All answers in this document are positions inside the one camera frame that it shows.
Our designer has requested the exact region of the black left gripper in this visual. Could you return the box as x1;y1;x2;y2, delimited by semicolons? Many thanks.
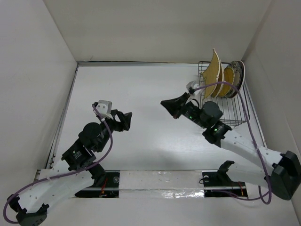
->
97;109;131;152

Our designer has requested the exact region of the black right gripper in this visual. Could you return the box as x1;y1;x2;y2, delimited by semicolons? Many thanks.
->
161;92;208;129

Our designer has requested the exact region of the rounded bamboo tray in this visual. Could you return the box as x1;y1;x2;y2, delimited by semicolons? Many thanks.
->
211;70;224;98

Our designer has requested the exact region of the square bamboo mat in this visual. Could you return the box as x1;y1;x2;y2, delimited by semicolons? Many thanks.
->
202;49;223;99

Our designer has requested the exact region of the round bamboo tray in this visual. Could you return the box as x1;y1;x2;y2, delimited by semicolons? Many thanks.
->
220;67;235;97

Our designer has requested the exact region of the blue and white floral plate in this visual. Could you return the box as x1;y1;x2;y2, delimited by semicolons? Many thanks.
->
226;61;245;98

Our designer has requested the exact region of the red and teal floral plate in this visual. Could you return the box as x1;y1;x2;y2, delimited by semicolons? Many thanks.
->
233;61;246;91

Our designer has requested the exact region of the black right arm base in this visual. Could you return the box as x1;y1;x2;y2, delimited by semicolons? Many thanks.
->
199;170;248;198

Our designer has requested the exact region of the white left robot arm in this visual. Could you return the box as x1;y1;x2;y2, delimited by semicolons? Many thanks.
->
3;110;133;226

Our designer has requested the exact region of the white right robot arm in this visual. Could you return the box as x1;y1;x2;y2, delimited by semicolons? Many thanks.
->
161;93;301;200

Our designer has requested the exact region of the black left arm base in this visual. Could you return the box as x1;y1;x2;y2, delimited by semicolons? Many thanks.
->
75;171;120;198

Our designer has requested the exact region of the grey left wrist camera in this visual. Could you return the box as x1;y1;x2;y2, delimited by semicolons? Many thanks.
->
92;100;113;119

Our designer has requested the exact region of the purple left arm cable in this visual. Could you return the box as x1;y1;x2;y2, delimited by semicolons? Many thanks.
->
3;103;113;223

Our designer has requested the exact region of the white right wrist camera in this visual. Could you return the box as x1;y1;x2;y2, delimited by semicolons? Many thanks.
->
186;81;200;99

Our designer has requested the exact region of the grey wire dish rack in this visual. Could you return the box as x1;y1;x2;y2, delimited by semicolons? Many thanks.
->
199;63;250;127

